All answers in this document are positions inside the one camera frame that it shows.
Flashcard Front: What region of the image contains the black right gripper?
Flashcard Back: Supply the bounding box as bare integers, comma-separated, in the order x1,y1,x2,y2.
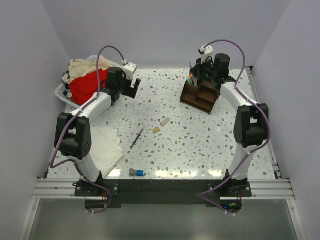
190,56,217,81

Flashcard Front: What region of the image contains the teal capped white marker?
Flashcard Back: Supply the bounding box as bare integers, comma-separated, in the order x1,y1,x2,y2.
192,76,198,87

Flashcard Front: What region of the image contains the purple black pen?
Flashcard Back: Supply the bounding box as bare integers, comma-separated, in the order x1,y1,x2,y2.
130,125,146,150

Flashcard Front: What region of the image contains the beige eraser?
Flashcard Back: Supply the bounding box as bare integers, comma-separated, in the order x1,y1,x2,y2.
160,118,170,127

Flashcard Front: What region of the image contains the grey blue cylinder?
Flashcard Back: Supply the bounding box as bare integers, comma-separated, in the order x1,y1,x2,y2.
129,168,145,177

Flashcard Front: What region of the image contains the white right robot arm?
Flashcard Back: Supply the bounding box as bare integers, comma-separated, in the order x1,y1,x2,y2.
190,52,270,197

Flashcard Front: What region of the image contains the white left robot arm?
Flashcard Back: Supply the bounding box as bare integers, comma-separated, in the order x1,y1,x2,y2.
49,62,141,196

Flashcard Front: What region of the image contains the light green highlighter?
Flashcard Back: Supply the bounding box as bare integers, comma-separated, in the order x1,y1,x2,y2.
187,76,195,86

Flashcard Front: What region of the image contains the brown wooden desk organizer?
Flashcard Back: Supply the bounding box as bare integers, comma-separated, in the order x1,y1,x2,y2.
180,80,219,115

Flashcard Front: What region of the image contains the small tan sharpener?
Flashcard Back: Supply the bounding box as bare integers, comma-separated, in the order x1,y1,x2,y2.
153,127,160,133

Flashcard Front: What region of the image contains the red cloth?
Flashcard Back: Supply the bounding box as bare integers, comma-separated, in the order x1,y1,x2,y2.
69,71,98,106

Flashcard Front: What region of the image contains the beige cloth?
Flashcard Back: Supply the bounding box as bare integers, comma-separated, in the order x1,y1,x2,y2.
66,55,113,84

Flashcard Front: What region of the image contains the white folded cloth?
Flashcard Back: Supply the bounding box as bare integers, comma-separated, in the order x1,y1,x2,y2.
90,125,124,178

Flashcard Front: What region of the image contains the white plastic basket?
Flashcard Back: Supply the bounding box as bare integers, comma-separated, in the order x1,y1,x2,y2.
54,54,126,112

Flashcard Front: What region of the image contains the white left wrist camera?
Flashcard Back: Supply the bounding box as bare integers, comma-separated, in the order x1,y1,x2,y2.
121,60,138,80

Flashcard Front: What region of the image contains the aluminium right side rail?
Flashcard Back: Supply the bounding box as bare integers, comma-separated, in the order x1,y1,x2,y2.
244,67,281,179

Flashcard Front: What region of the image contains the aluminium rail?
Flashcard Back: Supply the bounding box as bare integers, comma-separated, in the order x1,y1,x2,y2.
244,67,281,179
31,179,295,200

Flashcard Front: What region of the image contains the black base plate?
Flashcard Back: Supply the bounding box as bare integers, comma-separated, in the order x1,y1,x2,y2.
73,179,252,210

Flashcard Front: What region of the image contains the aluminium front rail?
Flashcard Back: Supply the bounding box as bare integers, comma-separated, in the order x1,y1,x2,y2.
31,179,295,200

